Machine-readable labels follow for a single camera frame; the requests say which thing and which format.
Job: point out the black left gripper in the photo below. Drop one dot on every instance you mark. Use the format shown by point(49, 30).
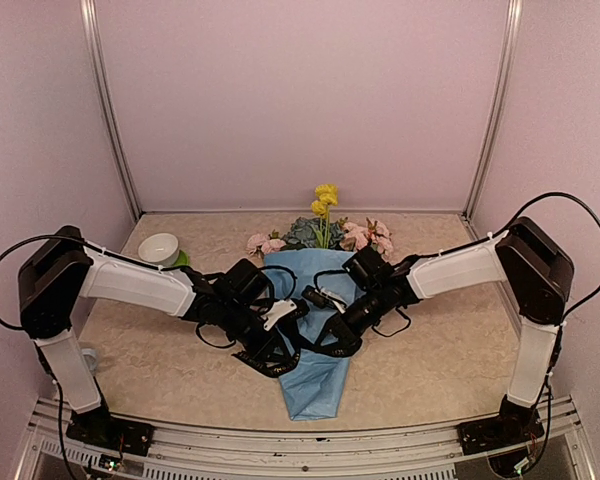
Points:
point(263, 350)

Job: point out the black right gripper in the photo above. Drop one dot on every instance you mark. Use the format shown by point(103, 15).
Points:
point(346, 333)

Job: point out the black printed ribbon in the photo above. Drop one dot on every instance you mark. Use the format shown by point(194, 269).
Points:
point(295, 342)

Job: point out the pale pink fake flower stem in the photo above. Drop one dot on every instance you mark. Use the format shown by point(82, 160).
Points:
point(373, 233)

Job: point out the blue fake flower bunch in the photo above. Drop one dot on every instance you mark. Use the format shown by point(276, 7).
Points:
point(302, 234)

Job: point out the yellow fake flower stem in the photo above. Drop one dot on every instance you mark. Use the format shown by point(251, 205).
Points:
point(327, 197)

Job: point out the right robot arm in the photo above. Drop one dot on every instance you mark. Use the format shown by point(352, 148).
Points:
point(456, 359)

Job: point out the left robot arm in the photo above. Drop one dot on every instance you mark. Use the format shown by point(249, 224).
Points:
point(240, 302)

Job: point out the green plastic plate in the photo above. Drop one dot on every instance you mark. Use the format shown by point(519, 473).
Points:
point(182, 259)

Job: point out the white ceramic bowl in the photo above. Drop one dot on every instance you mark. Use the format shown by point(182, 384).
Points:
point(160, 249)

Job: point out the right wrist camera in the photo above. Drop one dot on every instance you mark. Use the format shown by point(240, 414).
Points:
point(324, 299)

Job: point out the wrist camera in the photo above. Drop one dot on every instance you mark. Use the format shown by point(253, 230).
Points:
point(324, 299)
point(284, 310)

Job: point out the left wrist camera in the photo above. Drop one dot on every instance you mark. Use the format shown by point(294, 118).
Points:
point(284, 310)

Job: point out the aluminium front frame rail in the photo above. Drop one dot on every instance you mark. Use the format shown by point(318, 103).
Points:
point(180, 451)

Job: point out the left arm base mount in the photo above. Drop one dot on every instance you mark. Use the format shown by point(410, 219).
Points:
point(112, 433)

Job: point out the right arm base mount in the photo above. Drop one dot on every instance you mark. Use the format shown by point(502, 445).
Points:
point(498, 432)

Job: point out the aluminium corner post right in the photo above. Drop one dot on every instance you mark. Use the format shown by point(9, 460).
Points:
point(497, 107)

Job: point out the aluminium corner post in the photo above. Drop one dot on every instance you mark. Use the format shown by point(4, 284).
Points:
point(94, 45)
point(497, 107)

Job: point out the aluminium corner post left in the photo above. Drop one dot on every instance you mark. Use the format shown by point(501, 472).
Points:
point(94, 45)

